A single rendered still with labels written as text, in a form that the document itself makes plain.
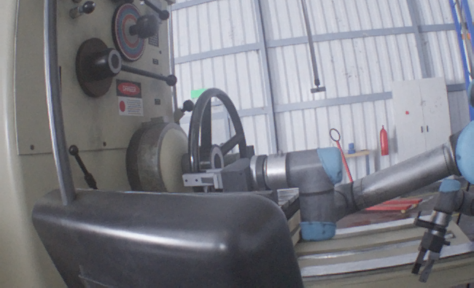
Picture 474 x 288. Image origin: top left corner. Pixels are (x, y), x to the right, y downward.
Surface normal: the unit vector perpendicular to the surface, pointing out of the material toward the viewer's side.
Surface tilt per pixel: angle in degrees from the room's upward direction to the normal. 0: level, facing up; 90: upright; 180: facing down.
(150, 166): 87
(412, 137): 90
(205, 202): 20
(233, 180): 97
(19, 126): 90
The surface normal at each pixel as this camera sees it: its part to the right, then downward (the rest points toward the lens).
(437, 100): -0.31, -0.01
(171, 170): 0.67, -0.05
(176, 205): -0.28, -0.93
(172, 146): 0.68, -0.46
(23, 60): 0.94, -0.11
